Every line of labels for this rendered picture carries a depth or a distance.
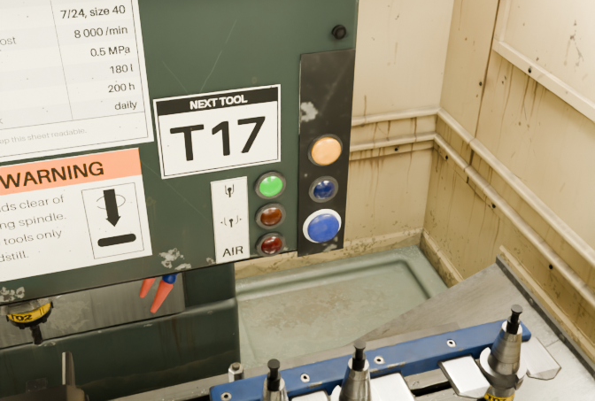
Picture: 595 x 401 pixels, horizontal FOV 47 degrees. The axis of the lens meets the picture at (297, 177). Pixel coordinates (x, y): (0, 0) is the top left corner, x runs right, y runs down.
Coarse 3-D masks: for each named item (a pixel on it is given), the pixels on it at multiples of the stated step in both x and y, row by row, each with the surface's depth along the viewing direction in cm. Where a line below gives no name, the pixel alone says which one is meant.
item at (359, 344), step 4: (356, 340) 85; (360, 340) 85; (356, 344) 84; (360, 344) 84; (364, 344) 84; (356, 348) 84; (360, 348) 84; (364, 348) 84; (356, 352) 85; (360, 352) 85; (352, 356) 86; (356, 356) 85; (360, 356) 85; (364, 356) 86; (352, 360) 86; (356, 360) 85; (360, 360) 85; (364, 360) 85; (352, 364) 86; (356, 364) 85; (360, 364) 85; (364, 364) 86; (360, 368) 86
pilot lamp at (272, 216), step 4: (268, 208) 59; (272, 208) 59; (276, 208) 60; (264, 212) 59; (268, 212) 59; (272, 212) 59; (276, 212) 60; (280, 212) 60; (260, 216) 60; (264, 216) 59; (268, 216) 59; (272, 216) 60; (276, 216) 60; (280, 216) 60; (260, 220) 60; (264, 220) 60; (268, 220) 60; (272, 220) 60; (276, 220) 60; (264, 224) 60; (268, 224) 60; (272, 224) 60
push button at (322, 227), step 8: (320, 216) 61; (328, 216) 61; (312, 224) 61; (320, 224) 61; (328, 224) 62; (336, 224) 62; (312, 232) 62; (320, 232) 62; (328, 232) 62; (336, 232) 62; (320, 240) 62
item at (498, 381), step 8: (488, 352) 97; (480, 360) 96; (480, 368) 96; (488, 368) 95; (520, 368) 95; (488, 376) 94; (496, 376) 94; (504, 376) 94; (512, 376) 94; (520, 376) 94; (496, 384) 95; (504, 384) 94; (512, 384) 95; (520, 384) 95; (504, 392) 94
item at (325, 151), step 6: (324, 138) 57; (330, 138) 57; (318, 144) 57; (324, 144) 57; (330, 144) 57; (336, 144) 57; (312, 150) 57; (318, 150) 57; (324, 150) 57; (330, 150) 57; (336, 150) 58; (318, 156) 57; (324, 156) 58; (330, 156) 58; (336, 156) 58; (318, 162) 58; (324, 162) 58; (330, 162) 58
